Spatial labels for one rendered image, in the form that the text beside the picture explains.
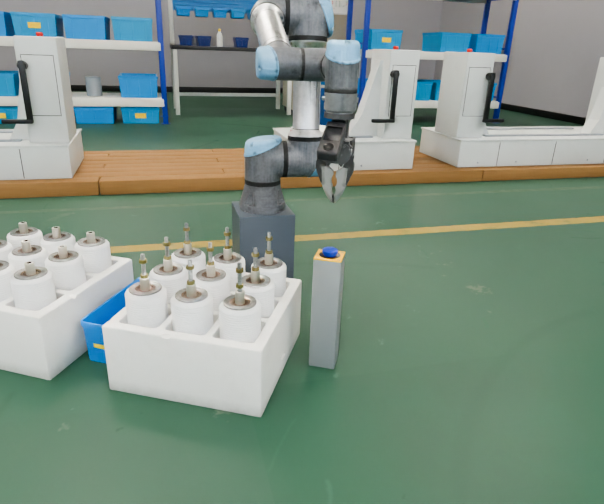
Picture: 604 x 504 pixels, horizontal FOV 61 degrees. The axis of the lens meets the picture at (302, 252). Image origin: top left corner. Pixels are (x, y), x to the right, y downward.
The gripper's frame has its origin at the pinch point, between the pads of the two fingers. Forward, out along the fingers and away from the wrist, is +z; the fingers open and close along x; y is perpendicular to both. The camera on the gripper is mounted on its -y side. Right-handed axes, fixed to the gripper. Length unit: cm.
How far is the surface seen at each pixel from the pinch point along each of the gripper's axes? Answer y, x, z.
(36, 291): -23, 68, 24
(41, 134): 123, 180, 16
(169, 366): -27, 32, 36
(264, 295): -10.9, 13.8, 23.0
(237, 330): -24.3, 16.0, 25.5
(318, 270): -3.6, 2.0, 17.8
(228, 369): -27.2, 17.2, 34.2
